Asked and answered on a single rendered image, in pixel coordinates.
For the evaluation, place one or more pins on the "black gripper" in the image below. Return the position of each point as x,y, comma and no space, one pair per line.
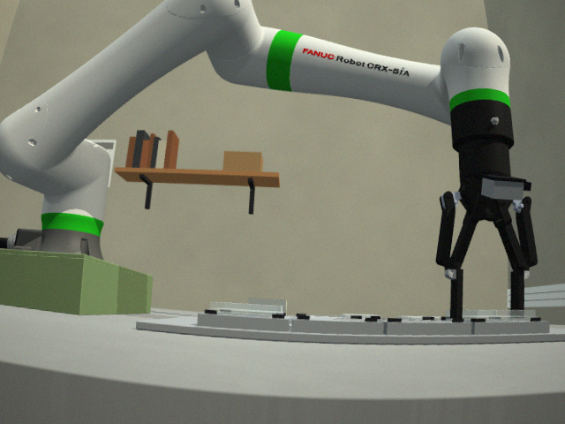
476,158

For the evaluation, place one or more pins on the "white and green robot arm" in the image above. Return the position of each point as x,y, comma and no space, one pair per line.
43,145

